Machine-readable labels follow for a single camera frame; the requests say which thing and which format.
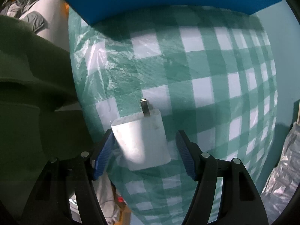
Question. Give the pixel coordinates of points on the silver foil sheet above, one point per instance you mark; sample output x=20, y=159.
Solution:
x=281, y=190

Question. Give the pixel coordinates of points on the green checkered tablecloth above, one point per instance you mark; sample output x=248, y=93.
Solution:
x=209, y=71

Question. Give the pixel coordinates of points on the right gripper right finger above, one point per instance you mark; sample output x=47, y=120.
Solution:
x=240, y=201

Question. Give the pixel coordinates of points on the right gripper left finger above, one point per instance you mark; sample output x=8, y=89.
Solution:
x=48, y=202

